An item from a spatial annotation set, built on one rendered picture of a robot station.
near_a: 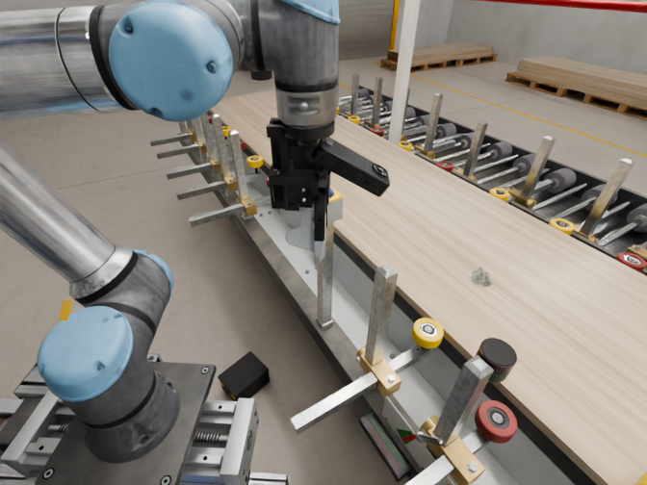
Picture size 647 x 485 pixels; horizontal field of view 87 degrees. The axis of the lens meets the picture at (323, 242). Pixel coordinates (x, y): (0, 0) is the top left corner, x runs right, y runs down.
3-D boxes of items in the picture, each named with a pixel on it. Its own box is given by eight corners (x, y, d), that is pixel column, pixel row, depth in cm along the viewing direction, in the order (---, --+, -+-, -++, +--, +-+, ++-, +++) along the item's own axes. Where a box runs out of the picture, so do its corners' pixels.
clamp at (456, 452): (462, 492, 71) (469, 483, 68) (417, 432, 80) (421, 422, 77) (480, 475, 73) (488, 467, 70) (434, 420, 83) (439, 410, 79)
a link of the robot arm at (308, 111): (338, 77, 44) (336, 95, 38) (337, 113, 47) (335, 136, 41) (280, 76, 45) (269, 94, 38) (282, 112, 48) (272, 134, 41)
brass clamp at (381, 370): (382, 400, 90) (385, 390, 87) (353, 361, 99) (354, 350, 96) (401, 389, 93) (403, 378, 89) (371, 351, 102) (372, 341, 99)
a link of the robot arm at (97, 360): (56, 428, 51) (3, 379, 42) (97, 349, 61) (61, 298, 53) (140, 422, 51) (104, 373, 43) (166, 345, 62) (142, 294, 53)
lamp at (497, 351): (467, 430, 70) (501, 372, 57) (446, 406, 74) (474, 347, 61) (486, 415, 73) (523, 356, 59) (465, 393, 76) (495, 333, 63)
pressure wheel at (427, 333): (436, 367, 96) (445, 343, 89) (407, 362, 97) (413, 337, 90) (434, 343, 102) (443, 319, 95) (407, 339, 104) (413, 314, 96)
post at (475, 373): (427, 480, 86) (481, 377, 56) (417, 467, 88) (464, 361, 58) (436, 472, 87) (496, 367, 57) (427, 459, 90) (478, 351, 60)
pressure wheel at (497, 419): (485, 465, 77) (502, 444, 70) (458, 432, 83) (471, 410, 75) (508, 445, 80) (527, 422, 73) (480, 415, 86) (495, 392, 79)
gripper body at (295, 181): (280, 187, 55) (273, 110, 47) (333, 189, 55) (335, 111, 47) (271, 214, 49) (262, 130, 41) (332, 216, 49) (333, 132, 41)
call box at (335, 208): (320, 229, 89) (320, 203, 84) (307, 216, 93) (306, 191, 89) (343, 220, 92) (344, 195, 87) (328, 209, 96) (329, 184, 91)
